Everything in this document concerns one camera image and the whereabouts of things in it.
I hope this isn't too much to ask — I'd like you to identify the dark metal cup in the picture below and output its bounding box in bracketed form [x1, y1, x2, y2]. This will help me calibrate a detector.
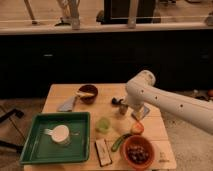
[119, 104, 128, 115]

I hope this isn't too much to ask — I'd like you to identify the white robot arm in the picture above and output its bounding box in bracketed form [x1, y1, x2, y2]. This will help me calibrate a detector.
[124, 70, 213, 135]

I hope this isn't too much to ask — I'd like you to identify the dark red bowl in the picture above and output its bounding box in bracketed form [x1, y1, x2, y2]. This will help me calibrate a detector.
[79, 84, 98, 104]

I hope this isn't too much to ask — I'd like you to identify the wooden spoon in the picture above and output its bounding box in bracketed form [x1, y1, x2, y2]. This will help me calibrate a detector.
[76, 91, 94, 98]

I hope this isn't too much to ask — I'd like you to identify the light green plastic cup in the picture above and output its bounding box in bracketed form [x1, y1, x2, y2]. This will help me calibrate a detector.
[95, 117, 110, 134]

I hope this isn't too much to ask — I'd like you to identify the blue sponge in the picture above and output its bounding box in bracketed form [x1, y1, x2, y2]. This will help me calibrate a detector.
[131, 106, 150, 121]

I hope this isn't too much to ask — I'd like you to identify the grey cloth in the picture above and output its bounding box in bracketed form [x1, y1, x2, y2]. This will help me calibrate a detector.
[57, 96, 76, 112]

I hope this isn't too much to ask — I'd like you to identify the red apple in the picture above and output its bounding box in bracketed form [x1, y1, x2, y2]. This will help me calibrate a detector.
[130, 122, 144, 135]

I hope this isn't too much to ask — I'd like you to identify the green cucumber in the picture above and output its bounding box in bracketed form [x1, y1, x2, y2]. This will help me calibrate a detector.
[111, 133, 132, 152]

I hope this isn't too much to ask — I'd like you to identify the white measuring cup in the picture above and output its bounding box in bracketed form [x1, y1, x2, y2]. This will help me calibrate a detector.
[44, 125, 70, 146]

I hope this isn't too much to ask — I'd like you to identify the orange bowl with berries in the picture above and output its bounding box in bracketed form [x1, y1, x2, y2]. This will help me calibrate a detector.
[121, 135, 155, 171]

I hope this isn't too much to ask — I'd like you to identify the green plastic tray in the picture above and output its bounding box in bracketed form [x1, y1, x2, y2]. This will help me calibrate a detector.
[20, 112, 90, 165]

